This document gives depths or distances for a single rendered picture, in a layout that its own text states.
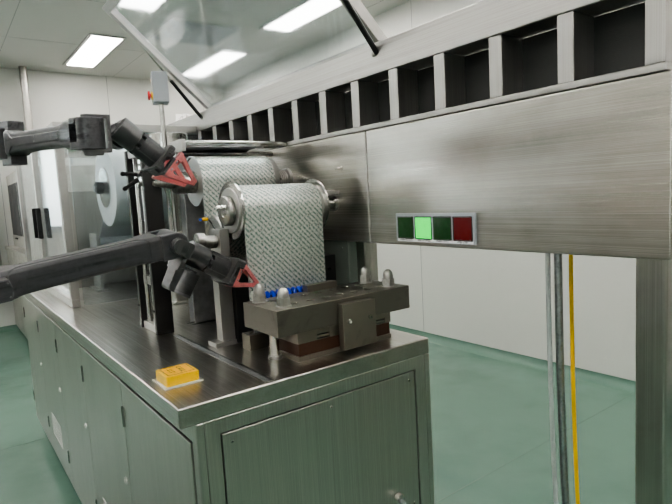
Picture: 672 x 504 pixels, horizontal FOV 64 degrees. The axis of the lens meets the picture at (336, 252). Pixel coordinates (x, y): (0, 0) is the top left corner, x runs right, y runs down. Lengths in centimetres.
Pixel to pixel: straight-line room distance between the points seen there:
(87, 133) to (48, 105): 570
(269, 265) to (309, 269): 12
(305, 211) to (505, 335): 294
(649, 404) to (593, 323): 255
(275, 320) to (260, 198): 34
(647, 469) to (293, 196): 100
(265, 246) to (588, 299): 274
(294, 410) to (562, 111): 80
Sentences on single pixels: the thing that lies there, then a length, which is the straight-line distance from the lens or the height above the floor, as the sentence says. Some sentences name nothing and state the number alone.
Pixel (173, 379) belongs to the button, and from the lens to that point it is 119.
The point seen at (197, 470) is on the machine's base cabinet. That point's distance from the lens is 114.
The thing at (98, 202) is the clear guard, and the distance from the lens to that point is 230.
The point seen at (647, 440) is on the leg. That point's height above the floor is 75.
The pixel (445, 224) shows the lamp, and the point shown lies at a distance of 126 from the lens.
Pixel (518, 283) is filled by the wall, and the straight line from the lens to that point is 405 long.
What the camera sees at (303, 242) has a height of 115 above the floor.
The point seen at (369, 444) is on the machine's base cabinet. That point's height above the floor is 68.
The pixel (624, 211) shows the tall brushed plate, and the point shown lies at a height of 122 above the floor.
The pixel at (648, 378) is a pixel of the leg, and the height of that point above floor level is 88.
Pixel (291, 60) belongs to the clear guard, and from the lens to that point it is 178.
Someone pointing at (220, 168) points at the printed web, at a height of 137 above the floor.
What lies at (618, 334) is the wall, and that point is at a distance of 375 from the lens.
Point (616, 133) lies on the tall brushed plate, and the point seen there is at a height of 135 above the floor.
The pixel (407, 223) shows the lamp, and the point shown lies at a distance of 134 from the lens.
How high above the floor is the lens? 128
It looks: 6 degrees down
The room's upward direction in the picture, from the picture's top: 3 degrees counter-clockwise
